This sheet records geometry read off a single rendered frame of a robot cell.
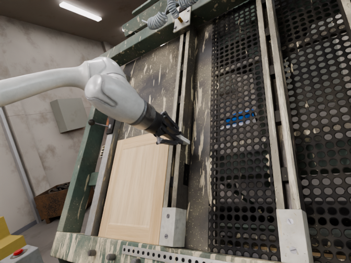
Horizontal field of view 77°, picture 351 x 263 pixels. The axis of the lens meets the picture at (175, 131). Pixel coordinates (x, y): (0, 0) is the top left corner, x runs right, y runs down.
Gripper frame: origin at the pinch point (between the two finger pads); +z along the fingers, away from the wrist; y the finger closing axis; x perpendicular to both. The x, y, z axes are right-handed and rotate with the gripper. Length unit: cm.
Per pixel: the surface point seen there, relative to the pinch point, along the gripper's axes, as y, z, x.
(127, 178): -11.5, 6.8, 35.9
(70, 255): -47, 3, 63
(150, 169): -8.3, 6.8, 21.5
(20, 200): -3, 109, 448
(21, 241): -60, 71, 289
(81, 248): -44, 3, 56
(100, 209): -26, 7, 52
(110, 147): 7, 5, 52
